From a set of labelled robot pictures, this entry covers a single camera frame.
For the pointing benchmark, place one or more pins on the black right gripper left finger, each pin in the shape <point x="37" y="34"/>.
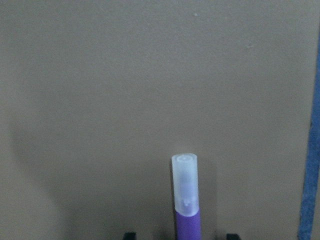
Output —
<point x="130" y="236"/>

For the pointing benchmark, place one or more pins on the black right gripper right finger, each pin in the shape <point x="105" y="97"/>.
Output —
<point x="232" y="236"/>

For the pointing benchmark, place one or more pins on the purple highlighter pen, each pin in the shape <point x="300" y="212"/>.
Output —
<point x="186" y="196"/>

